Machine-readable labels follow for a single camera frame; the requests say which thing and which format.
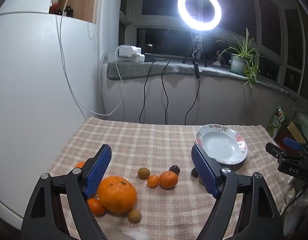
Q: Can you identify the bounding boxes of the long white cable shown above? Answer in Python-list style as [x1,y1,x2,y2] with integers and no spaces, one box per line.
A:
[54,0,125,116]

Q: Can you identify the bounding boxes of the red and white vase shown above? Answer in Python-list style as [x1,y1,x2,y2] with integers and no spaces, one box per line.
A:
[49,0,60,14]

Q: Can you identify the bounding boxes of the white plastic bag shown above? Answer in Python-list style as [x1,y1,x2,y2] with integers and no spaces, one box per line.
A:
[283,177,308,232]

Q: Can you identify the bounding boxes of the brown box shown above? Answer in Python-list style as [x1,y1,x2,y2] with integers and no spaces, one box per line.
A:
[273,121,307,151]

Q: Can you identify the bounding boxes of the ring light cable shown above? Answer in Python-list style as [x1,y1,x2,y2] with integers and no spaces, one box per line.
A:
[185,50,201,125]

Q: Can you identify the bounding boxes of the white cabinet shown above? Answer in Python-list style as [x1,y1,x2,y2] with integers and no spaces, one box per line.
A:
[0,0,105,227]

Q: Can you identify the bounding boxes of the white power adapters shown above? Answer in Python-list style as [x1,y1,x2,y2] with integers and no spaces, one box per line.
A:
[121,48,146,63]

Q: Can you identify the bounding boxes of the lace cloth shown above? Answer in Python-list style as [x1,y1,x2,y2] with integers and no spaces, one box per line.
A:
[293,111,308,144]

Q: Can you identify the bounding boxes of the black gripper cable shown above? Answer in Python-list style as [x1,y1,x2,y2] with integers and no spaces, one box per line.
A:
[280,186,308,218]

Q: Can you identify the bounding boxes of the brown kiwi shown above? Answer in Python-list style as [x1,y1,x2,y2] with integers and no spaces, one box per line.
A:
[137,167,151,180]
[127,209,142,223]

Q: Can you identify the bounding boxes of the window frame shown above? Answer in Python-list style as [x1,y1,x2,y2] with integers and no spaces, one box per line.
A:
[118,0,308,96]

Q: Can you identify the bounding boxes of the small dark ornament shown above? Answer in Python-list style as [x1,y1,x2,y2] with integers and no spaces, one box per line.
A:
[213,50,227,67]

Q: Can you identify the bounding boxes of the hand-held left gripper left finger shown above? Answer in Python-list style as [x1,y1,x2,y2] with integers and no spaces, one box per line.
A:
[20,144,112,240]

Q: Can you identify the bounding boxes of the white floral plate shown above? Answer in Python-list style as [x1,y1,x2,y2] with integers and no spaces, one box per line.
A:
[195,124,248,165]

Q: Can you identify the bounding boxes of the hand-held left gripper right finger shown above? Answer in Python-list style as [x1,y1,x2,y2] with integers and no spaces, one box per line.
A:
[191,144,284,240]

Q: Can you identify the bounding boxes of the black power cable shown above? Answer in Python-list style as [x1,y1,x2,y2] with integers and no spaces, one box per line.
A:
[139,59,155,124]
[161,59,171,125]

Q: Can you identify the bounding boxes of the large orange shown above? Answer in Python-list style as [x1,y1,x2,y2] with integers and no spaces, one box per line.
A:
[97,176,137,214]

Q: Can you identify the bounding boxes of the green snack packet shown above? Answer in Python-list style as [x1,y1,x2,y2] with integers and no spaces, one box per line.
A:
[266,106,289,137]

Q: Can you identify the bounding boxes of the potted spider plant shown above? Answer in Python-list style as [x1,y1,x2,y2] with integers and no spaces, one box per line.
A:
[216,27,264,96]

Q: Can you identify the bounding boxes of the small tangerine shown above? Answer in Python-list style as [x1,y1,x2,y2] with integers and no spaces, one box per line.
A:
[87,198,107,216]

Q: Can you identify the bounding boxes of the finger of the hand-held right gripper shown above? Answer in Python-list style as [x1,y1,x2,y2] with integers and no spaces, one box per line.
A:
[265,142,306,161]
[283,137,308,153]

